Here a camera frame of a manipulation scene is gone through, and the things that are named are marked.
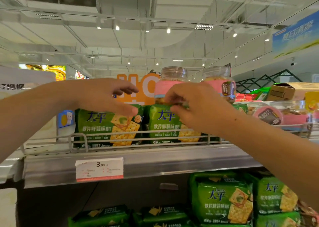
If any grey wire shelf fence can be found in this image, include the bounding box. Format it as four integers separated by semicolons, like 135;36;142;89
19;128;231;155

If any person's right hand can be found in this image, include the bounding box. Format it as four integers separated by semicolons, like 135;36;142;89
163;82;238;135

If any person's left forearm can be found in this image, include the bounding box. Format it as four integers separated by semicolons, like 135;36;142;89
0;81;78;163

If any white ceiling air duct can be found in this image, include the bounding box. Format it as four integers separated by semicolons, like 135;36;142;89
17;0;99;13

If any red snack packet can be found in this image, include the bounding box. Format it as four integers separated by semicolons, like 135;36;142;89
235;93;262;103

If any lit food picture sign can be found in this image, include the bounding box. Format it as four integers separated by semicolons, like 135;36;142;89
19;64;67;82

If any green cracker packet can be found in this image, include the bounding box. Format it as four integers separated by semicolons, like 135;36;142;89
251;174;299;215
74;104;145;148
188;171;254;227
147;104;220;144
133;204;193;227
68;204;131;227
255;211;305;227

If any small green snack packet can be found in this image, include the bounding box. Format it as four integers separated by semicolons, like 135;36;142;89
251;87;271;102

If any grey metal shelf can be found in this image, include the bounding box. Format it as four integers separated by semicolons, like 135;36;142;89
22;144;263;189

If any brown snack packet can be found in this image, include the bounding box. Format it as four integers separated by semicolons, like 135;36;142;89
297;201;319;227

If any blue hanging banner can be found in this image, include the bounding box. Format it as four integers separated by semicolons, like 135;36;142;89
272;10;319;59

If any group of ceiling spotlights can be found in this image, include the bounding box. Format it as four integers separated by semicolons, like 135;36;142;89
96;22;272;66

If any brown cardboard box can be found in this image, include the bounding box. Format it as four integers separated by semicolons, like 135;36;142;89
265;82;319;103

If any clear jar with pink label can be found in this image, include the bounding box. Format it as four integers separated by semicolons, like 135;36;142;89
248;100;312;131
201;66;236;104
154;66;188;106

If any person's left hand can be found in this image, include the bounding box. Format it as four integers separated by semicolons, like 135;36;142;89
74;78;140;117

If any white and red price tag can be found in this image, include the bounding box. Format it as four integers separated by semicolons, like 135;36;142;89
75;157;124;183

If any person's right forearm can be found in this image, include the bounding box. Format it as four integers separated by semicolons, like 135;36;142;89
222;108;319;212

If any yellow packet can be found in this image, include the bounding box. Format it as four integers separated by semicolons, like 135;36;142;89
305;91;319;113

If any orange round sign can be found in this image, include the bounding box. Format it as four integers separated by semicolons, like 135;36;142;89
115;73;161;106

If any dark metal truss frame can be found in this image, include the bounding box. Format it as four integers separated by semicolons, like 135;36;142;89
235;69;303;94

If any blue and yellow shelf tag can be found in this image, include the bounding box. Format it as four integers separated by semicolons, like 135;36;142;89
57;110;75;129

